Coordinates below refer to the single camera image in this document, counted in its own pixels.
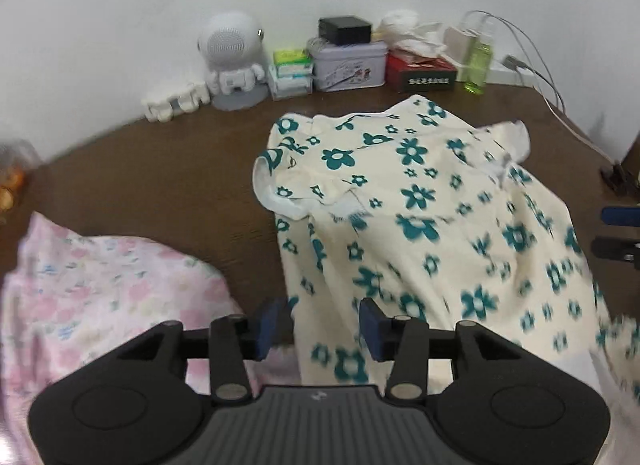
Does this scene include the cream shirt with teal flowers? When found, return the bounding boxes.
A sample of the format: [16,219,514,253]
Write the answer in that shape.
[252,94,640,426]

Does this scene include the green white tissue packs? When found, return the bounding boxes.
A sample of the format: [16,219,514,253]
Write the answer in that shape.
[267,47,315,100]

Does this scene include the white power strip with cables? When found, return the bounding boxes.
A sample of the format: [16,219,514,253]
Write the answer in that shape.
[465,10,618,166]

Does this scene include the pink floral garment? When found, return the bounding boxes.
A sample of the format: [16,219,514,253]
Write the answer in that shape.
[0,210,301,465]

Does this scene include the grey printed tin box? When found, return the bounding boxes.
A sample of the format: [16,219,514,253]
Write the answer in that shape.
[309,40,390,93]

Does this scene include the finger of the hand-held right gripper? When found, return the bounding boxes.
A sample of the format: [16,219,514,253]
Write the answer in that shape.
[601,205,640,230]
[590,237,640,266]

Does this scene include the crumpled white tissue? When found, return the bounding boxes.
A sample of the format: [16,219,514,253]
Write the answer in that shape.
[372,10,448,58]

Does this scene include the white astronaut figure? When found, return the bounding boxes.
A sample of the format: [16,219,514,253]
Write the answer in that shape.
[196,12,271,110]

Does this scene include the white charger adapter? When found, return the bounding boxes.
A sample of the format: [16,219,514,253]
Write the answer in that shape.
[444,25,481,66]

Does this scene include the blurred orange object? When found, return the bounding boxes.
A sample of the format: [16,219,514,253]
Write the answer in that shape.
[0,140,43,226]

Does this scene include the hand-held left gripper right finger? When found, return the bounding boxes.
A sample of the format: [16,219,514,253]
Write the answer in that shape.
[359,297,526,404]

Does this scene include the small black box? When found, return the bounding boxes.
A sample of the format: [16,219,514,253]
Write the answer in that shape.
[318,16,373,44]

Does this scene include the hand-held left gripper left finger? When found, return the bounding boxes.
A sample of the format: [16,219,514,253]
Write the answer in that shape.
[107,297,296,405]

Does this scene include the green liquid bottle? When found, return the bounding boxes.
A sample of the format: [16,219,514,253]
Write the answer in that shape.
[464,30,493,94]

